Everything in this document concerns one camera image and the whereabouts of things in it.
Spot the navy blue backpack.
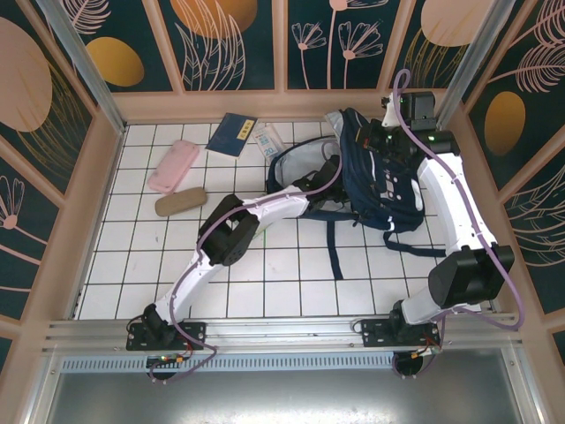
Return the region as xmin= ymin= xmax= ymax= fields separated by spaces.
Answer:
xmin=267 ymin=107 xmax=447 ymax=281

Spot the navy notebook with yellow label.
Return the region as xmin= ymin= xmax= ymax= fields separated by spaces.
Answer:
xmin=206 ymin=112 xmax=260 ymax=158

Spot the tan glasses case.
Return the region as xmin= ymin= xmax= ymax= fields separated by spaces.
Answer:
xmin=154 ymin=185 xmax=207 ymax=218

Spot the pink pencil case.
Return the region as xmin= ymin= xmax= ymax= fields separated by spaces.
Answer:
xmin=147 ymin=140 xmax=200 ymax=195

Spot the small circuit board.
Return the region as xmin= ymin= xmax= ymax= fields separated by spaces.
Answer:
xmin=147 ymin=352 xmax=192 ymax=367
xmin=408 ymin=345 xmax=443 ymax=360

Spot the grey metal sheet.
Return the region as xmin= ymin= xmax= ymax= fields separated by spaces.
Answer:
xmin=26 ymin=369 xmax=544 ymax=424

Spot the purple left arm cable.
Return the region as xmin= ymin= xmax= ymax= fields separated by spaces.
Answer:
xmin=148 ymin=140 xmax=344 ymax=385

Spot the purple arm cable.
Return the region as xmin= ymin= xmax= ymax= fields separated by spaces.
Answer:
xmin=392 ymin=69 xmax=527 ymax=382
xmin=148 ymin=140 xmax=344 ymax=385

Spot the aluminium corner post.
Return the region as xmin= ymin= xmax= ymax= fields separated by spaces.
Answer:
xmin=434 ymin=0 xmax=517 ymax=130
xmin=34 ymin=0 xmax=129 ymax=136

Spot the aluminium front rail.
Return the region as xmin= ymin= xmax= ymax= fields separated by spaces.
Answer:
xmin=41 ymin=312 xmax=526 ymax=355

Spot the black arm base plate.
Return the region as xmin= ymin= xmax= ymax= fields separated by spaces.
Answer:
xmin=360 ymin=317 xmax=442 ymax=351
xmin=125 ymin=321 xmax=208 ymax=353

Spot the perforated metal cable tray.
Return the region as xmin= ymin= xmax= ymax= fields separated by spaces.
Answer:
xmin=59 ymin=354 xmax=516 ymax=374

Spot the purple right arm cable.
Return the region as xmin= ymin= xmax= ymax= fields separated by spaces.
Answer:
xmin=392 ymin=69 xmax=527 ymax=382

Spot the aluminium side rail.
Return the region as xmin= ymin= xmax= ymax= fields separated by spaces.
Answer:
xmin=65 ymin=282 xmax=87 ymax=322

